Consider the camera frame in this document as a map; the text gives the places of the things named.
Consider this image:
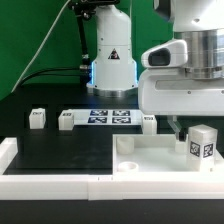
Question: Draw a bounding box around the white square tabletop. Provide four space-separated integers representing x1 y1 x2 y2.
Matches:
112 133 221 174

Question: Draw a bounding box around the black cable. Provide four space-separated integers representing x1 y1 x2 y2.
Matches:
19 66 92 86

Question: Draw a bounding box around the white U-shaped obstacle fence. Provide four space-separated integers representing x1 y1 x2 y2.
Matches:
0 138 224 200

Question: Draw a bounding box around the white marker base plate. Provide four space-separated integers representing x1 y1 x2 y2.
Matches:
62 109 143 125

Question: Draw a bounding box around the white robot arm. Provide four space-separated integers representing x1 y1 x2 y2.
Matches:
88 0 224 133

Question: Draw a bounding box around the white cable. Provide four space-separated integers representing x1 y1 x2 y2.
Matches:
11 0 73 94

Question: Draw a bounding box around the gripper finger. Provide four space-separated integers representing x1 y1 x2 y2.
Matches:
167 115 182 140

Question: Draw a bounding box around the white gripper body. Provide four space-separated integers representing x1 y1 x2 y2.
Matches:
138 69 224 116

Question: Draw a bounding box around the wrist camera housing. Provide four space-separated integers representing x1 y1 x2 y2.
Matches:
141 39 188 68

